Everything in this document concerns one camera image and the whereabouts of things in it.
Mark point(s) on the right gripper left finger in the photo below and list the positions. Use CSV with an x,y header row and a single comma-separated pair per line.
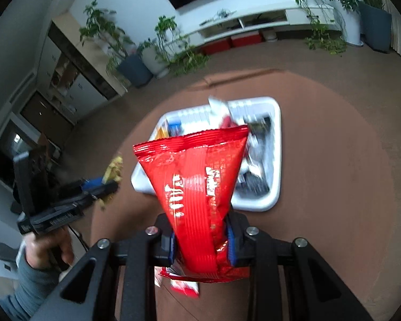
x,y
114,281

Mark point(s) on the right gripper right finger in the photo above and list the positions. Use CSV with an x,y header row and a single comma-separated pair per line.
x,y
288,279

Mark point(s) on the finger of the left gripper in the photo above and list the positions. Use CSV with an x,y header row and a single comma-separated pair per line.
x,y
96,193
91,183

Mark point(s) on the large red snack bag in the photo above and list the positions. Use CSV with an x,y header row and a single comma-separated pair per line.
x,y
194,177

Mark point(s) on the blue yellow cake snack packet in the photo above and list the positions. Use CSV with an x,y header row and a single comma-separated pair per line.
x,y
174,128

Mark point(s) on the black popcorn snack packet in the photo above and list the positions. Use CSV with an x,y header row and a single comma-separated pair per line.
x,y
252,179

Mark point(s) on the grey sleeve left forearm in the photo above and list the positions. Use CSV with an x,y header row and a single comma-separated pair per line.
x,y
34,286

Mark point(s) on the person's left hand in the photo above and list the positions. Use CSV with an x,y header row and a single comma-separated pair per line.
x,y
38,248

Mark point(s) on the gold snack packet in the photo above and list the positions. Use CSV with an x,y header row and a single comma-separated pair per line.
x,y
112,173

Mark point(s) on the orange snack packet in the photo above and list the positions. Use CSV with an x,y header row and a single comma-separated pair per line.
x,y
162,130

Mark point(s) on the small red white packet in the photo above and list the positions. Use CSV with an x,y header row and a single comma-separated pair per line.
x,y
177,284

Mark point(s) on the wooden display cabinet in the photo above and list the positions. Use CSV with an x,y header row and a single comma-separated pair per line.
x,y
72,75

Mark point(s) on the potted plant dark pot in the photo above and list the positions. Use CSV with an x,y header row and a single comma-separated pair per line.
x,y
124,63

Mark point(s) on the white plastic tray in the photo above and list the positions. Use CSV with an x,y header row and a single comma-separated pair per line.
x,y
197,118

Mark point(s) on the white snack packet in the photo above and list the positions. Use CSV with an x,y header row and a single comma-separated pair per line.
x,y
220,113

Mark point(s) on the potted plant white pot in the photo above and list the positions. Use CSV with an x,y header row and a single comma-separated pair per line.
x,y
173,49

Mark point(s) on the red storage box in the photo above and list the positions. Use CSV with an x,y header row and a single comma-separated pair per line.
x,y
216,46
246,39

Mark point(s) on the white TV console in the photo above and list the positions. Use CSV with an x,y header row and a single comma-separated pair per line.
x,y
244,21

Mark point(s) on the tall plant dark blue pot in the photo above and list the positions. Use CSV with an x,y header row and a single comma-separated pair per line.
x,y
376,24

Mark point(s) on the trailing green plant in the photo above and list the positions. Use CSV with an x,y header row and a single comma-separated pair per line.
x,y
335,24

